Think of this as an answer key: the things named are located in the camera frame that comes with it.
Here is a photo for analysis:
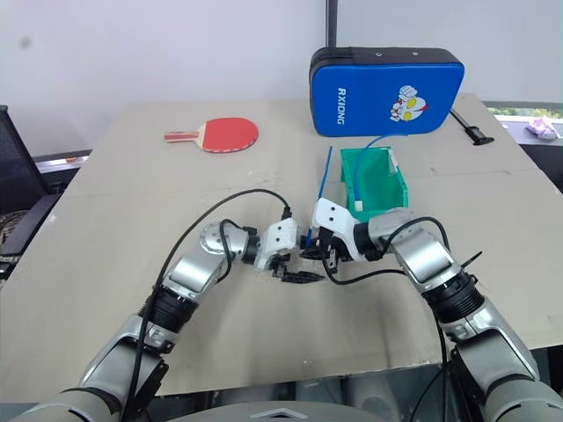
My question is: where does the curved blue cable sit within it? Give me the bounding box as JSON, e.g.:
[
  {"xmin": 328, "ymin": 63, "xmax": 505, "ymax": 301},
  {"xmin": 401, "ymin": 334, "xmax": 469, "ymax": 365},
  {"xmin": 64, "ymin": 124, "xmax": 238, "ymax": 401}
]
[{"xmin": 354, "ymin": 135, "xmax": 399, "ymax": 204}]

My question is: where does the beige cardboard table cover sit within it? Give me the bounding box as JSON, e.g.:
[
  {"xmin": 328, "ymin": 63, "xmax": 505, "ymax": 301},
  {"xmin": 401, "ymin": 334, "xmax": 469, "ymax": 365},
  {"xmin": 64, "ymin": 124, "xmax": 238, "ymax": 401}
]
[{"xmin": 0, "ymin": 91, "xmax": 563, "ymax": 397}]

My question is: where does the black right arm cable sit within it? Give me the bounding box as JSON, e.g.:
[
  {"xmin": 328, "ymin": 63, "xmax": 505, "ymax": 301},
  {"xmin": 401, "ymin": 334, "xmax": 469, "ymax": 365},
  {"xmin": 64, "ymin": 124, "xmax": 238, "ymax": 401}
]
[{"xmin": 323, "ymin": 215, "xmax": 485, "ymax": 397}]

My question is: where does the purple cloth bundle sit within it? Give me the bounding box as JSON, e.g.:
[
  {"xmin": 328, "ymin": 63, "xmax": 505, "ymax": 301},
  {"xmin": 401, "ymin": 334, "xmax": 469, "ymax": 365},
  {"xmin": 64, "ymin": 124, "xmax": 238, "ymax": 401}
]
[{"xmin": 525, "ymin": 116, "xmax": 557, "ymax": 141}]

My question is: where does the grey side desk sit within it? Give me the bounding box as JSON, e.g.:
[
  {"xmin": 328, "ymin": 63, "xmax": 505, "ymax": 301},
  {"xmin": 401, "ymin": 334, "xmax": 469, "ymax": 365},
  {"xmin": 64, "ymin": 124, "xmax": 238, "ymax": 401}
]
[{"xmin": 31, "ymin": 148, "xmax": 93, "ymax": 188}]

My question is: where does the black clamp tool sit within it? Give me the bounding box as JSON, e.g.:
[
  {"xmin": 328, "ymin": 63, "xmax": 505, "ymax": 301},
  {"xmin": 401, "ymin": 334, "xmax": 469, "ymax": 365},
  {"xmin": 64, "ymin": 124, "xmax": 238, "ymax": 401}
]
[{"xmin": 449, "ymin": 109, "xmax": 496, "ymax": 148}]

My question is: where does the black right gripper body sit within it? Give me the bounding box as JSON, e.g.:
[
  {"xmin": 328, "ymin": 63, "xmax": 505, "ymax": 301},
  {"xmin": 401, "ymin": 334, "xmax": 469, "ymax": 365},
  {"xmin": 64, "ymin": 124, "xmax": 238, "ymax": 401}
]
[{"xmin": 316, "ymin": 227, "xmax": 350, "ymax": 271}]

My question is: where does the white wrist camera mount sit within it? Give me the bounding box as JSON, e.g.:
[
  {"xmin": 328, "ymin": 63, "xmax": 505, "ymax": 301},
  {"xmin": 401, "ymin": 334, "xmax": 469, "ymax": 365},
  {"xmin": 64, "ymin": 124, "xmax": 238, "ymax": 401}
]
[
  {"xmin": 253, "ymin": 218, "xmax": 301, "ymax": 270},
  {"xmin": 311, "ymin": 197, "xmax": 358, "ymax": 261}
]

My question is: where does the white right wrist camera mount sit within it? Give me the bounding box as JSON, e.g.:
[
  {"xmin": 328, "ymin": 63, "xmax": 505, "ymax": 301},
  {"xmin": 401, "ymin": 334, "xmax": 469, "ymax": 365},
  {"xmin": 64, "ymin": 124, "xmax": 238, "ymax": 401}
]
[{"xmin": 311, "ymin": 197, "xmax": 358, "ymax": 261}]

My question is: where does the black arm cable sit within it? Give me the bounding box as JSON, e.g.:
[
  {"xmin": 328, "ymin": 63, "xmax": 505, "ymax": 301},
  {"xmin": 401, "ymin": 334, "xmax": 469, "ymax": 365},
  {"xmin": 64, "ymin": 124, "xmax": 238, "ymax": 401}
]
[
  {"xmin": 323, "ymin": 215, "xmax": 485, "ymax": 397},
  {"xmin": 129, "ymin": 188, "xmax": 294, "ymax": 422}
]

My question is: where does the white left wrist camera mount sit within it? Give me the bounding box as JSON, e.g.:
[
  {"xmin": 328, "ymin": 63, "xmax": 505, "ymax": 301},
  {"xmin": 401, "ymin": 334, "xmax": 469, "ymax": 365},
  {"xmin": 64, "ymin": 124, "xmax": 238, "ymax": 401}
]
[{"xmin": 253, "ymin": 218, "xmax": 301, "ymax": 270}]

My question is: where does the blue RXIONG kick pad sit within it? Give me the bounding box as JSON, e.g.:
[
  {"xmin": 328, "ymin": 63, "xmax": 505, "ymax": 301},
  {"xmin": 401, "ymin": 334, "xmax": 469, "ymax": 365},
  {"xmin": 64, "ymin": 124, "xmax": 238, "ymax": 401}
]
[{"xmin": 308, "ymin": 46, "xmax": 466, "ymax": 138}]

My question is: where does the green plastic bin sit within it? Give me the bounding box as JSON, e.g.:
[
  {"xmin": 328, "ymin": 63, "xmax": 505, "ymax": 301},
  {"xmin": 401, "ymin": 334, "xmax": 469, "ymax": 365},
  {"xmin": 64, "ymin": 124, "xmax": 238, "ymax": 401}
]
[{"xmin": 339, "ymin": 146, "xmax": 413, "ymax": 222}]

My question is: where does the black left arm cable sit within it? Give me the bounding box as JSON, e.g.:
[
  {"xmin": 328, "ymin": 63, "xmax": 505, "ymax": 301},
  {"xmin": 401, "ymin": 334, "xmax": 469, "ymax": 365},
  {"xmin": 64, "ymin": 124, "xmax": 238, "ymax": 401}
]
[{"xmin": 129, "ymin": 188, "xmax": 294, "ymax": 422}]

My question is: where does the black vertical pole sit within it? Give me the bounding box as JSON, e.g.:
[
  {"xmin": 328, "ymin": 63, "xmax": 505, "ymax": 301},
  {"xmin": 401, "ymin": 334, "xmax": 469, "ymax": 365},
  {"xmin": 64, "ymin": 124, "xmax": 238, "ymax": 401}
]
[{"xmin": 325, "ymin": 0, "xmax": 340, "ymax": 47}]

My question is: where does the grey robot torso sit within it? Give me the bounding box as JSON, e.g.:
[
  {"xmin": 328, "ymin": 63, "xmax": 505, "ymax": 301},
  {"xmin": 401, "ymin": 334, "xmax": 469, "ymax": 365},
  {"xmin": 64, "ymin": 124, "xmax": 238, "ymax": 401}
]
[{"xmin": 0, "ymin": 386, "xmax": 563, "ymax": 422}]

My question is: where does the black office chair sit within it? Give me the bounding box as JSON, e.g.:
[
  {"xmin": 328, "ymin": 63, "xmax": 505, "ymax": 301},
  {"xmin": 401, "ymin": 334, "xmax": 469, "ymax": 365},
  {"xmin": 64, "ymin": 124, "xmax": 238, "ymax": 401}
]
[{"xmin": 0, "ymin": 104, "xmax": 63, "ymax": 282}]

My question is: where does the red table tennis paddle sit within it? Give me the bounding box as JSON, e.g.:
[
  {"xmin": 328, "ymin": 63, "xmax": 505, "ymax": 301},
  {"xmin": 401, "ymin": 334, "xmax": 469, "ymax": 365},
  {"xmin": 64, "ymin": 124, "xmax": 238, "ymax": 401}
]
[{"xmin": 164, "ymin": 116, "xmax": 261, "ymax": 155}]

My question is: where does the straight blue cable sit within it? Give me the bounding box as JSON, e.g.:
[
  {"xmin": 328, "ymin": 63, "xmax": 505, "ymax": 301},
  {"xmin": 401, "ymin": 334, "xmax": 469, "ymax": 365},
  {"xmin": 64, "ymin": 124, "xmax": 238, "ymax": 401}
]
[{"xmin": 307, "ymin": 146, "xmax": 334, "ymax": 247}]

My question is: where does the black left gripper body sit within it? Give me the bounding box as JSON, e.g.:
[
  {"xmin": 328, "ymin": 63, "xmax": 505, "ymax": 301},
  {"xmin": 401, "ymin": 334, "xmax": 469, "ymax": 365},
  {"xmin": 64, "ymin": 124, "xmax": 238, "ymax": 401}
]
[{"xmin": 267, "ymin": 251, "xmax": 297, "ymax": 283}]

